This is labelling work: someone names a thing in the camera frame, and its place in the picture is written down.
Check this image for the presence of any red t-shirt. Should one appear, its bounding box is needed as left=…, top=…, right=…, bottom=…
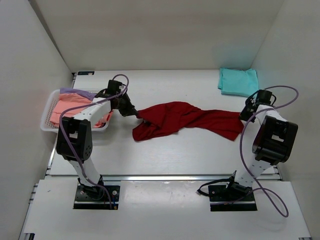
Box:
left=132, top=101, right=244, bottom=142

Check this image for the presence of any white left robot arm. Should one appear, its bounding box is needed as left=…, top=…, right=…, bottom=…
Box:
left=56, top=78, right=138, bottom=201

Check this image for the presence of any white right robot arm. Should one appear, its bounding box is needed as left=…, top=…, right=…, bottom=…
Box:
left=224, top=89, right=298, bottom=200

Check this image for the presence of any turquoise folded t-shirt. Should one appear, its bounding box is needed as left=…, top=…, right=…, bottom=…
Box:
left=217, top=68, right=259, bottom=97

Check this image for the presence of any purple t-shirt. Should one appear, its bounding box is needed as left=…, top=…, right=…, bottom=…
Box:
left=59, top=87, right=97, bottom=101

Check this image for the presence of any blue label sticker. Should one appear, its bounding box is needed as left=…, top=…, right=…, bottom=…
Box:
left=77, top=71, right=95, bottom=76

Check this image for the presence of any pink t-shirt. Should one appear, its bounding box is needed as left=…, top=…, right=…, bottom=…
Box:
left=52, top=93, right=113, bottom=128

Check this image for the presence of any white plastic basket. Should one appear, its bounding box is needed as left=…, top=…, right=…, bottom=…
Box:
left=40, top=89, right=113, bottom=133

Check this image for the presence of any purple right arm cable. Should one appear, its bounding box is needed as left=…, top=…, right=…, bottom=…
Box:
left=209, top=85, right=300, bottom=217

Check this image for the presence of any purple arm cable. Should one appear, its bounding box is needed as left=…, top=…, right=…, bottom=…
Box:
left=209, top=85, right=300, bottom=217
left=59, top=73, right=130, bottom=210

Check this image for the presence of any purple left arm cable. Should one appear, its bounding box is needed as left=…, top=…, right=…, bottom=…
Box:
left=59, top=73, right=130, bottom=210

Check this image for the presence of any aluminium table rail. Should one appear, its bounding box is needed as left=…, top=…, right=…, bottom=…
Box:
left=45, top=173, right=281, bottom=182

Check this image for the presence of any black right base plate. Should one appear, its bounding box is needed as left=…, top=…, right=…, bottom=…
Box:
left=196, top=178, right=258, bottom=212

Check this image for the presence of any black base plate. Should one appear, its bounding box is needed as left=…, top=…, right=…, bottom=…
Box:
left=196, top=178, right=258, bottom=212
left=73, top=184, right=121, bottom=211

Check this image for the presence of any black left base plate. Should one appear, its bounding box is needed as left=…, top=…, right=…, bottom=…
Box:
left=73, top=184, right=121, bottom=211

